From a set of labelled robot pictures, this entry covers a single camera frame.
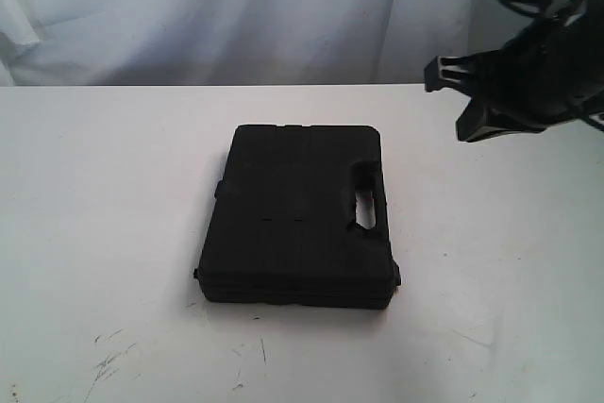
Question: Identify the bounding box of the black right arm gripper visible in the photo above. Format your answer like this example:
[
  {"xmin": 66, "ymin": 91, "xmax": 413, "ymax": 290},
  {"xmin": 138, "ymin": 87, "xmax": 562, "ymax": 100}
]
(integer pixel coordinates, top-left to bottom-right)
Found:
[{"xmin": 424, "ymin": 0, "xmax": 603, "ymax": 143}]

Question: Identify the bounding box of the black plastic tool case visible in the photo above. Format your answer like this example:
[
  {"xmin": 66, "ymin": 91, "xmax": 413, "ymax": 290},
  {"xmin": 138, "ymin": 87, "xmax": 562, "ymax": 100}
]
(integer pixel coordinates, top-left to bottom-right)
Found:
[{"xmin": 194, "ymin": 125, "xmax": 401, "ymax": 310}]

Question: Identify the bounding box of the white backdrop cloth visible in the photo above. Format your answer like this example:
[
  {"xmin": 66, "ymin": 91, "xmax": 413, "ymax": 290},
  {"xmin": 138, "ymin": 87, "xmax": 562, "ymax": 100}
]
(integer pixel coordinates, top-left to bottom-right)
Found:
[{"xmin": 1, "ymin": 0, "xmax": 526, "ymax": 86}]

